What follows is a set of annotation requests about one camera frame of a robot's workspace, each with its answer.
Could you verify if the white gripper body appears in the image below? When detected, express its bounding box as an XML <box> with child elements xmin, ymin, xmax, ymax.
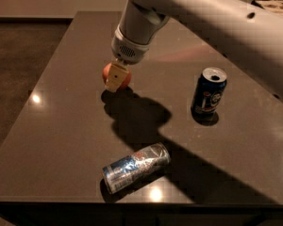
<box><xmin>111</xmin><ymin>28</ymin><xmax>149</xmax><ymax>64</ymax></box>

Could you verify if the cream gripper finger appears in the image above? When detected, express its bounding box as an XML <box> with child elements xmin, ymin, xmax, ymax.
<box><xmin>104</xmin><ymin>58</ymin><xmax>130</xmax><ymax>93</ymax></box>

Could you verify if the red apple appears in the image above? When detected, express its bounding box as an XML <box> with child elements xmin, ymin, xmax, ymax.
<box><xmin>102</xmin><ymin>62</ymin><xmax>133</xmax><ymax>90</ymax></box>

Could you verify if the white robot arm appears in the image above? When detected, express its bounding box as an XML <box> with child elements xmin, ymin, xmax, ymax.
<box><xmin>111</xmin><ymin>0</ymin><xmax>283</xmax><ymax>102</ymax></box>

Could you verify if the blue pepsi can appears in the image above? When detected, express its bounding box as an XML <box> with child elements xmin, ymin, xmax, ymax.
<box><xmin>191</xmin><ymin>67</ymin><xmax>227</xmax><ymax>117</ymax></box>

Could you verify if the silver blue redbull can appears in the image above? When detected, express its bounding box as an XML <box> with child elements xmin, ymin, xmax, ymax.
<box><xmin>102</xmin><ymin>143</ymin><xmax>171</xmax><ymax>194</ymax></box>

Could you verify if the black wire basket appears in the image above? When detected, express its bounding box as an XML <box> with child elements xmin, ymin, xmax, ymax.
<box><xmin>251</xmin><ymin>0</ymin><xmax>283</xmax><ymax>9</ymax></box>

